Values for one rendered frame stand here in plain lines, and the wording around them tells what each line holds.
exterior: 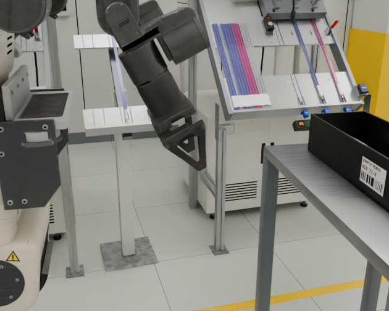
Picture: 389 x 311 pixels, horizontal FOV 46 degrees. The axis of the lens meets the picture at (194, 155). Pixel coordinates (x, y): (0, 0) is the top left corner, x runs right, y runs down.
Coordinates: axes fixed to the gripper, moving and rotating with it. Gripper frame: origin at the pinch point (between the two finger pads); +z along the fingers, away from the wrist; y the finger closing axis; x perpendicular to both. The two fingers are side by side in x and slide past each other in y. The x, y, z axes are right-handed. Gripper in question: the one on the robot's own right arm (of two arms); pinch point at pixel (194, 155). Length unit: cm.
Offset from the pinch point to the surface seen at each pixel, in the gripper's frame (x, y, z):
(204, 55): -55, 324, 57
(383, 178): -33.5, 12.7, 31.4
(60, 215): 72, 151, 56
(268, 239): -9, 53, 60
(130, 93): 17, 319, 54
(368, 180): -32, 18, 34
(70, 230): 63, 122, 53
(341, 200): -24.7, 17.3, 34.3
